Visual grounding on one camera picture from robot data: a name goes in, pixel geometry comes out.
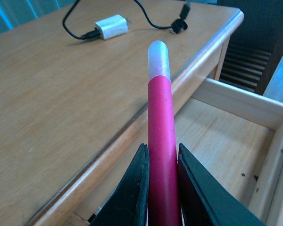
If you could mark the white pleated curtain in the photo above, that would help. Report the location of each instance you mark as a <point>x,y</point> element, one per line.
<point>14,13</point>

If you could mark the wooden nightstand cabinet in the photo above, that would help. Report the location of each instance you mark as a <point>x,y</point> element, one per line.
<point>69,109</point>

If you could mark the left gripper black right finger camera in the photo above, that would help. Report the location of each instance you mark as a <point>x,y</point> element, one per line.
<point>204,201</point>

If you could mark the wooden drawer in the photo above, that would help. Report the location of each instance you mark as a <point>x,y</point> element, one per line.
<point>238,137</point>

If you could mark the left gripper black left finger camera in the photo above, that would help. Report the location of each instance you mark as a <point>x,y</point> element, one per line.
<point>129,203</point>

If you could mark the pink marker with clear cap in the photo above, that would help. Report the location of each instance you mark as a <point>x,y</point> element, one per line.
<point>164,205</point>

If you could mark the white charger adapter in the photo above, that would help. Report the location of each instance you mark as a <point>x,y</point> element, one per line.
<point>112,26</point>

